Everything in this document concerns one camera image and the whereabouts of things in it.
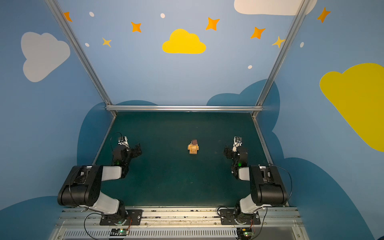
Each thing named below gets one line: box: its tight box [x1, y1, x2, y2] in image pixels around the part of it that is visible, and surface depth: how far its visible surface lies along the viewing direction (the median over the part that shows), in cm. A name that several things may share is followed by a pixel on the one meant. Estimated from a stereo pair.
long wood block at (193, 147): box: [187, 144, 199, 151], surface depth 96 cm
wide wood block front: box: [187, 143, 199, 154], surface depth 97 cm
